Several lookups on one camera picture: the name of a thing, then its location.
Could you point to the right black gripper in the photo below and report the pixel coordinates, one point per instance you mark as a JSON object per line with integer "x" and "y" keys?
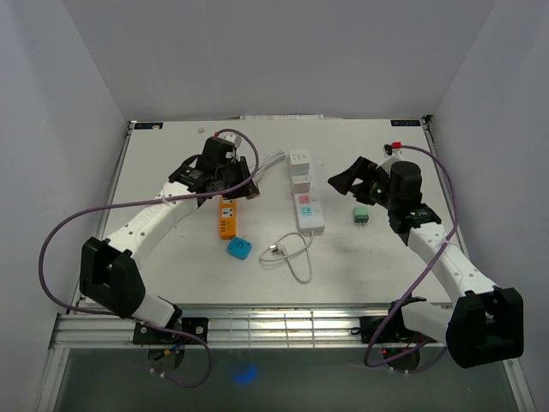
{"x": 344, "y": 181}

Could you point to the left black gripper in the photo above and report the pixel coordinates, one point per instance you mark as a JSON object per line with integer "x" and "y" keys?
{"x": 240, "y": 165}

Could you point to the green plug adapter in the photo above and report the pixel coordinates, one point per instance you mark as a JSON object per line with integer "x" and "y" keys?
{"x": 361, "y": 215}

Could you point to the white pastel power strip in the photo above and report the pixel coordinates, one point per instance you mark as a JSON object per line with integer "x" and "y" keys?
{"x": 308, "y": 210}

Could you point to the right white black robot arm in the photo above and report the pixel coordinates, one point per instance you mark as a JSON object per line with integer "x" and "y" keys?
{"x": 451, "y": 302}

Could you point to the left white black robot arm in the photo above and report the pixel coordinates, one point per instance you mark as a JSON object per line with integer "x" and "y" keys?
{"x": 110, "y": 268}

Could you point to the blue plug adapter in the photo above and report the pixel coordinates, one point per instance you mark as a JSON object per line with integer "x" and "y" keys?
{"x": 239, "y": 248}

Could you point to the orange power adapter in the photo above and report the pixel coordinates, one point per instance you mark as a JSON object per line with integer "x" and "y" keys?
{"x": 228, "y": 223}

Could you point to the white usb charger block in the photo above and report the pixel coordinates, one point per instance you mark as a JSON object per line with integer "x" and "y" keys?
{"x": 301, "y": 183}

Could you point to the white cube socket adapter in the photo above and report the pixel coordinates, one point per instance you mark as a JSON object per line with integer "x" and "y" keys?
{"x": 299, "y": 162}

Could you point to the right blue corner label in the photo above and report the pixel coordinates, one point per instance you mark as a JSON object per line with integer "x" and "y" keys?
{"x": 405, "y": 122}

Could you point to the blue corner label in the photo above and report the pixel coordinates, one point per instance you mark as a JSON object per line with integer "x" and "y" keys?
{"x": 405, "y": 122}
{"x": 148, "y": 126}

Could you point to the left blue corner label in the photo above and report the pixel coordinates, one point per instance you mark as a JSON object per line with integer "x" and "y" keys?
{"x": 148, "y": 126}

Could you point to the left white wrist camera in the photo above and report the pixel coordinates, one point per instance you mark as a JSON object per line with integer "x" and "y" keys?
{"x": 231, "y": 137}

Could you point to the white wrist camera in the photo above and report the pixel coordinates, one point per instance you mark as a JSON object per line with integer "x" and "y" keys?
{"x": 231, "y": 137}
{"x": 392, "y": 154}

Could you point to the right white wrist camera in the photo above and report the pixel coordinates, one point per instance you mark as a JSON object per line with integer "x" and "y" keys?
{"x": 392, "y": 154}

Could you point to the aluminium front rail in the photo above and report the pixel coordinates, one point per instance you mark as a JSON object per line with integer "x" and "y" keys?
{"x": 228, "y": 327}

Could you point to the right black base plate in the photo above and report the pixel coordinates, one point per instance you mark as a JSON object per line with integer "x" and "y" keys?
{"x": 392, "y": 333}

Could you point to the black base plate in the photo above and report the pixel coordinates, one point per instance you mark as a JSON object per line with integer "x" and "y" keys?
{"x": 188, "y": 330}
{"x": 392, "y": 333}

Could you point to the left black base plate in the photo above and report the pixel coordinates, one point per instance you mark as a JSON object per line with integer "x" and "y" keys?
{"x": 188, "y": 330}

